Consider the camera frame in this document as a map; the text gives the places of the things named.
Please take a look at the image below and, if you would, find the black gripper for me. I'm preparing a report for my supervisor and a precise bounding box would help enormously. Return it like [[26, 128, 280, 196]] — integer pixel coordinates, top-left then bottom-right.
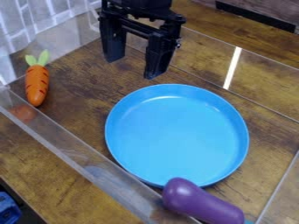
[[98, 0, 185, 80]]

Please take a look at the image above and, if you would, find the orange toy carrot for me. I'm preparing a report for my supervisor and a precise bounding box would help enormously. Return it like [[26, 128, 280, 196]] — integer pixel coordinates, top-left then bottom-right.
[[24, 50, 49, 107]]

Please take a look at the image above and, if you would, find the blue round tray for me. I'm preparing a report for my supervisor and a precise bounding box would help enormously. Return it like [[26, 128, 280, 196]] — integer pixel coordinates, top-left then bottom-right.
[[105, 84, 249, 188]]

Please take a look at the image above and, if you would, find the white mesh curtain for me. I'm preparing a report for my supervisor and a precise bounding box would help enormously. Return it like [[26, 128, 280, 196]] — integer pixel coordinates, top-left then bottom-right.
[[0, 0, 102, 55]]

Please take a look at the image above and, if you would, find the purple toy eggplant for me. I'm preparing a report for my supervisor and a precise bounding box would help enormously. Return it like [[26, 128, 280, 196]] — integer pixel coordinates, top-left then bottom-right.
[[162, 178, 245, 224]]

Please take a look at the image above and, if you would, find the blue object at corner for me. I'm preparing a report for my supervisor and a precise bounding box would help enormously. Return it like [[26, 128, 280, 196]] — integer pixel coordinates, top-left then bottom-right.
[[0, 192, 21, 224]]

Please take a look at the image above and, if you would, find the clear acrylic enclosure wall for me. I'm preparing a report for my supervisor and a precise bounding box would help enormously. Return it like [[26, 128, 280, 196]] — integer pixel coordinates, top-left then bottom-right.
[[0, 0, 299, 224]]

